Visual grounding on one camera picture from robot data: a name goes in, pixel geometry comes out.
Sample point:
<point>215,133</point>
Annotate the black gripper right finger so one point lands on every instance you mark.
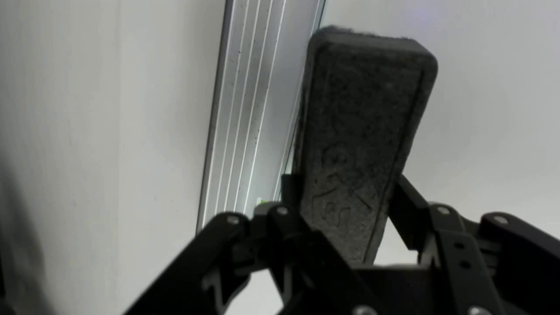
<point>466,256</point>

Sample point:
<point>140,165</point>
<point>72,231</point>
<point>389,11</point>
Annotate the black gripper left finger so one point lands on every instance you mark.
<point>280,256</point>

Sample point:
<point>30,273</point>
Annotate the black felt whiteboard duster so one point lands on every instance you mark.
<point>361,128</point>

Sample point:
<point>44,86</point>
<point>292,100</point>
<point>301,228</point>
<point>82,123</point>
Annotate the large white whiteboard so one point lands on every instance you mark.
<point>495,116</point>

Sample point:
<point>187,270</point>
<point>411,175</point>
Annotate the grey aluminium whiteboard tray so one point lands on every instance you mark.
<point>250,105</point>

